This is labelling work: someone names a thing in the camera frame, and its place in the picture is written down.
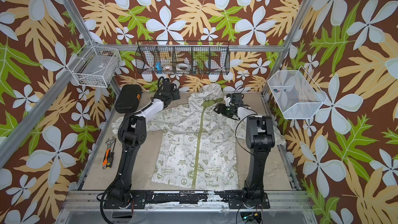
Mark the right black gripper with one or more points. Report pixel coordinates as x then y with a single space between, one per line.
221 109

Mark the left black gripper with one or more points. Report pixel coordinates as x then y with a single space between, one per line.
176 94

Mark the white green printed jacket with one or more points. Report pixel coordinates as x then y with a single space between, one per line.
197 150

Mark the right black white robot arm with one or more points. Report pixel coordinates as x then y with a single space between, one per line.
260 139

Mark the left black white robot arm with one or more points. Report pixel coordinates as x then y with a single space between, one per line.
132 133

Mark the blue item in basket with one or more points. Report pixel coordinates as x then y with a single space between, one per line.
158 66

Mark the white tape roll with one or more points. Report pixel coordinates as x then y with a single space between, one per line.
182 67

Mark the black tool case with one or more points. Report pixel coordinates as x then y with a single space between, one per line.
129 99

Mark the white mesh basket right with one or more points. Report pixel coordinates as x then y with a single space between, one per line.
296 94

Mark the black wire wall basket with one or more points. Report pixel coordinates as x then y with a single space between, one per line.
204 57

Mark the orange handled wrench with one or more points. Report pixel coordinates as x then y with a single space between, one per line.
108 145

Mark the white wire basket left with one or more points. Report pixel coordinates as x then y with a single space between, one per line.
94 66

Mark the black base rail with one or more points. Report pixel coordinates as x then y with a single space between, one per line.
186 197

